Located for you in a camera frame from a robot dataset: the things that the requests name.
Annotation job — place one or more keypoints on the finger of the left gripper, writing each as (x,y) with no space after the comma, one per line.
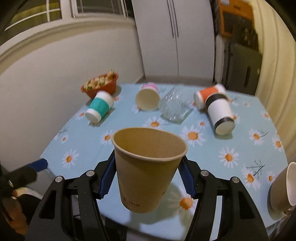
(39,165)

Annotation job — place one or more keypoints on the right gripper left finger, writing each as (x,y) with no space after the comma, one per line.
(69,209)

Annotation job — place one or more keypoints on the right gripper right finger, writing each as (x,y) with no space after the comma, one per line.
(240,219)

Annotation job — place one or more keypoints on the brown kraft paper cup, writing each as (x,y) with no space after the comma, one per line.
(146,161)

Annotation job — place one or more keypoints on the teal banded white cup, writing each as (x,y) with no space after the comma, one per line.
(99,107)

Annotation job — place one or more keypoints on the black banded white cup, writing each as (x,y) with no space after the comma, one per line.
(220,114)

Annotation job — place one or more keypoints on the pink banded paper cup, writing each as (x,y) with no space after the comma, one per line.
(148,97)

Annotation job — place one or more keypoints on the orange banded white cup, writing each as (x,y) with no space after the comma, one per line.
(201,95)

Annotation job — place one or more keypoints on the brown ceramic mug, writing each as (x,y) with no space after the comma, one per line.
(282,193)

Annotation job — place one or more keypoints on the blue daisy tablecloth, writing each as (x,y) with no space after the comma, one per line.
(253,152)

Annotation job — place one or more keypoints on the clear glass tumbler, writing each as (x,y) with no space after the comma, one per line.
(174,106)

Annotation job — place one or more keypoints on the cream curtain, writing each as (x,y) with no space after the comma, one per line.
(276,86)

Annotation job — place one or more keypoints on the white cabinet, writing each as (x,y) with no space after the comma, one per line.
(176,38)

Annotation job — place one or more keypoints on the orange black cardboard box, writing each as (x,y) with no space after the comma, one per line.
(232,13)

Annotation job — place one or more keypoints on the window with white frame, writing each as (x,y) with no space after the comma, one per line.
(34,13)

